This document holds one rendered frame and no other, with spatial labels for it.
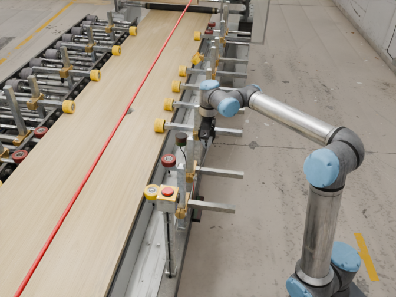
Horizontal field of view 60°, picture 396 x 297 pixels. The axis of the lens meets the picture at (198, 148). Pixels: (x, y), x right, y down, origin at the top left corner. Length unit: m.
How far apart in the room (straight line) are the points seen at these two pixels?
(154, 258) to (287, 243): 1.22
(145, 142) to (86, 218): 0.60
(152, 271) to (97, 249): 0.35
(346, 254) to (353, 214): 1.46
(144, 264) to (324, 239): 0.88
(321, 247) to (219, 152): 2.15
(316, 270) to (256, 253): 1.19
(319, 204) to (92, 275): 0.89
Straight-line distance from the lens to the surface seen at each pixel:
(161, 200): 1.25
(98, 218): 1.65
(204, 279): 2.47
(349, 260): 1.65
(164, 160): 1.88
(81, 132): 2.18
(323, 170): 1.16
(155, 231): 1.92
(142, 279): 1.76
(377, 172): 3.62
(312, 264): 1.46
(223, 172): 1.88
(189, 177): 1.84
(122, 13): 4.35
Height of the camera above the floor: 2.13
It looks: 39 degrees down
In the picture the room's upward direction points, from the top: 2 degrees clockwise
